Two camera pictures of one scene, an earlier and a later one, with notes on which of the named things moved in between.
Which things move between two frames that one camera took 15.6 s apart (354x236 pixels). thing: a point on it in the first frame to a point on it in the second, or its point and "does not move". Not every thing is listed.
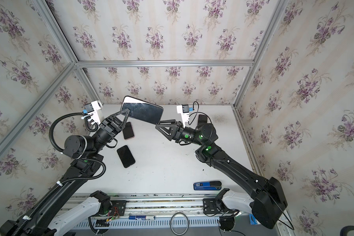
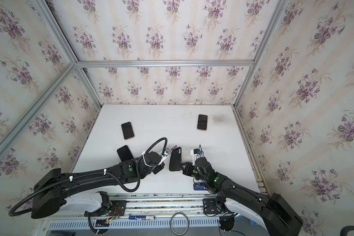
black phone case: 142,110 to 176,160
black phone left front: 126,156 does not move
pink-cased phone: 202,119 does not move
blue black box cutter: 214,185 does not move
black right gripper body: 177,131 to 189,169
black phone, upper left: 128,132 does not move
